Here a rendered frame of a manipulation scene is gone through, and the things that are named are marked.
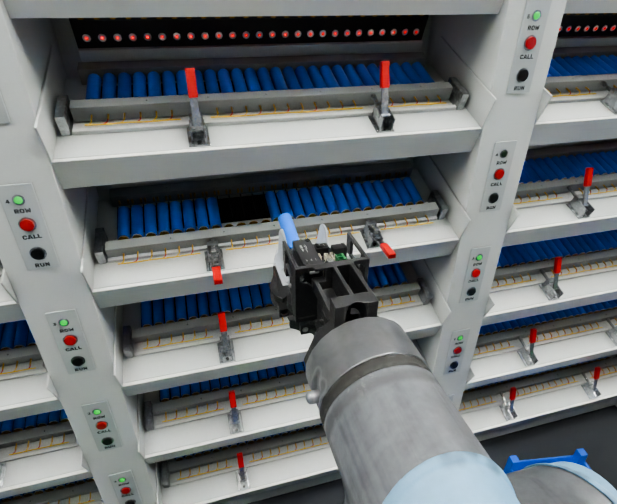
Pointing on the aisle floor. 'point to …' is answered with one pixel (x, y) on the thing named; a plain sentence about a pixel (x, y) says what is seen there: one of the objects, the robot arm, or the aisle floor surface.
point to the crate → (546, 461)
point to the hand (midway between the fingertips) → (295, 252)
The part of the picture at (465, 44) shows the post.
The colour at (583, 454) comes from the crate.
